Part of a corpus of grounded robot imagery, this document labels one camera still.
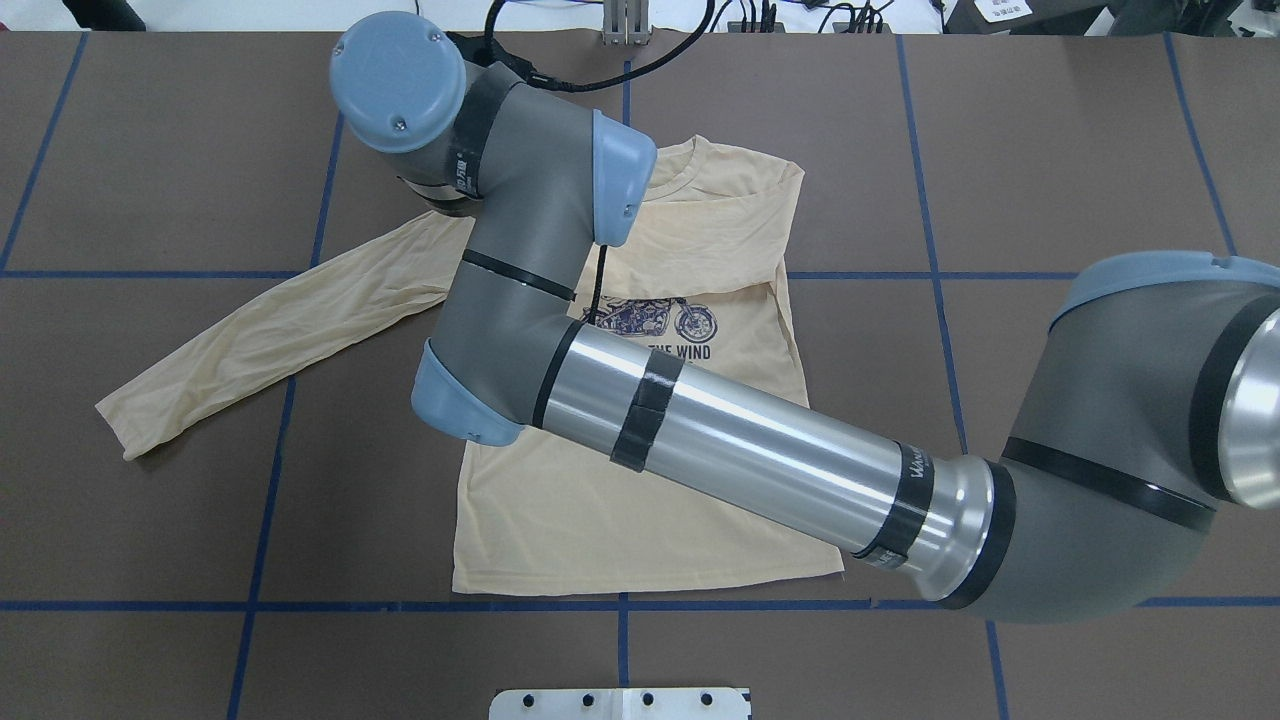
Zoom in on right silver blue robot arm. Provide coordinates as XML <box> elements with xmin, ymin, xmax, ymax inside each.
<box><xmin>330</xmin><ymin>12</ymin><xmax>1277</xmax><ymax>624</ymax></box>

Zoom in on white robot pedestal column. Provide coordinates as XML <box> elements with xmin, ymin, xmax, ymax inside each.
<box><xmin>488</xmin><ymin>685</ymin><xmax>753</xmax><ymax>719</ymax></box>

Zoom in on aluminium frame post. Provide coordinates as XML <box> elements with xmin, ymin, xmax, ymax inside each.
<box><xmin>600</xmin><ymin>0</ymin><xmax>652</xmax><ymax>47</ymax></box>

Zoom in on cream long-sleeve printed shirt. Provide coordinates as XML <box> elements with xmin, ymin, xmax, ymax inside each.
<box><xmin>96</xmin><ymin>136</ymin><xmax>845</xmax><ymax>596</ymax></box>

